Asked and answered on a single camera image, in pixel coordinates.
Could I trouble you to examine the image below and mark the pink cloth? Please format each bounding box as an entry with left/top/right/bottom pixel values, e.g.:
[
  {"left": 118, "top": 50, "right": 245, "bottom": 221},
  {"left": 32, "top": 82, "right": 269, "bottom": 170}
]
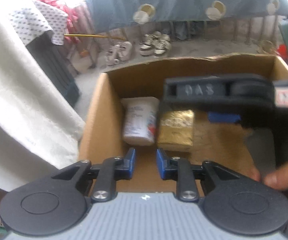
[{"left": 34, "top": 0, "right": 94, "bottom": 32}]

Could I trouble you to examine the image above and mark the gold foil packet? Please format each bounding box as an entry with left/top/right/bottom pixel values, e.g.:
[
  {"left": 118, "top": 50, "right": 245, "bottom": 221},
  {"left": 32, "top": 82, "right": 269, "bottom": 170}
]
[{"left": 157, "top": 109, "right": 195, "bottom": 153}]

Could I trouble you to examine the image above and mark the white plastic jug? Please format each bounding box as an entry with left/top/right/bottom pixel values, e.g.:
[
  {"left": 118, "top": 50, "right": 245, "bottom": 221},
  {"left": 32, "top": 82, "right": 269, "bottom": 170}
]
[{"left": 73, "top": 52, "right": 90, "bottom": 75}]

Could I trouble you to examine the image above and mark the white printed packet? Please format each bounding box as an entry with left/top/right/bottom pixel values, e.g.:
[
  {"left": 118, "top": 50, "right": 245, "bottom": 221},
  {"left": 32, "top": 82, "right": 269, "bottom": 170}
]
[{"left": 121, "top": 97, "right": 160, "bottom": 146}]

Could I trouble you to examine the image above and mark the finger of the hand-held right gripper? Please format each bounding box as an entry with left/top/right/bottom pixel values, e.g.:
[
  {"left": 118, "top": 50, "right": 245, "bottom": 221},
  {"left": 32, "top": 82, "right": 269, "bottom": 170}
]
[{"left": 207, "top": 111, "right": 259, "bottom": 130}]

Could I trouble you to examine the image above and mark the blue printed blanket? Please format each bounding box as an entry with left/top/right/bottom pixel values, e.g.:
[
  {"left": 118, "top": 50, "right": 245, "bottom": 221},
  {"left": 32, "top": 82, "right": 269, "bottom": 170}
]
[{"left": 84, "top": 0, "right": 288, "bottom": 27}]

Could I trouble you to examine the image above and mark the cardboard box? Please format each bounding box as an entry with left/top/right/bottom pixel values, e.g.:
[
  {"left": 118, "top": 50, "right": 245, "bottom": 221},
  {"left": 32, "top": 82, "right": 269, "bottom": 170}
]
[{"left": 78, "top": 52, "right": 288, "bottom": 198}]

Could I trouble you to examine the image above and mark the yellow stick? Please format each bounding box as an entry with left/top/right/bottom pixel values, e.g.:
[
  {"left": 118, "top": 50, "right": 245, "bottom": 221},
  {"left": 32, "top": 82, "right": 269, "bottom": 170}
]
[{"left": 64, "top": 33, "right": 126, "bottom": 41}]

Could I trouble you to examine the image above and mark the white star-print cloth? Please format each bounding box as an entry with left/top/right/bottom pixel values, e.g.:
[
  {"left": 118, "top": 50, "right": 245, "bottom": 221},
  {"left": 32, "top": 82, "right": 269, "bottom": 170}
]
[{"left": 9, "top": 1, "right": 69, "bottom": 46}]

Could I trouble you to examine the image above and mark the white curtain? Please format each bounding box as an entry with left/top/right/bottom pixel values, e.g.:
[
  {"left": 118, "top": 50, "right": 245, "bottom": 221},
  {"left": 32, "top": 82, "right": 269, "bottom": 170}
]
[{"left": 0, "top": 0, "right": 86, "bottom": 180}]

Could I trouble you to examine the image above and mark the black slatted stand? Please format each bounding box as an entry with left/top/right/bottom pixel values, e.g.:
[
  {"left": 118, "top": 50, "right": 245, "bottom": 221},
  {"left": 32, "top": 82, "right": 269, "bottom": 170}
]
[{"left": 25, "top": 31, "right": 82, "bottom": 107}]

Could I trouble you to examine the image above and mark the person's right hand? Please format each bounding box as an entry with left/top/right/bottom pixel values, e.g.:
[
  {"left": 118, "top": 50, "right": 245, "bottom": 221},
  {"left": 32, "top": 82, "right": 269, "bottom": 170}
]
[{"left": 248, "top": 160, "right": 288, "bottom": 191}]

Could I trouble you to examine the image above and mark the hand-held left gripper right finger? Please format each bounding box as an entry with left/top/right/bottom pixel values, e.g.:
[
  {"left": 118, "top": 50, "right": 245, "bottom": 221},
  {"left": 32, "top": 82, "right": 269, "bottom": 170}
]
[{"left": 156, "top": 148, "right": 240, "bottom": 202}]

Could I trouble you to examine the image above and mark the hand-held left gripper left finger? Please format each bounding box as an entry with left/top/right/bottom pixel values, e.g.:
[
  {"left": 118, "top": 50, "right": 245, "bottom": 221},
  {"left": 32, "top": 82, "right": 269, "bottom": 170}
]
[{"left": 51, "top": 147, "right": 136, "bottom": 203}]

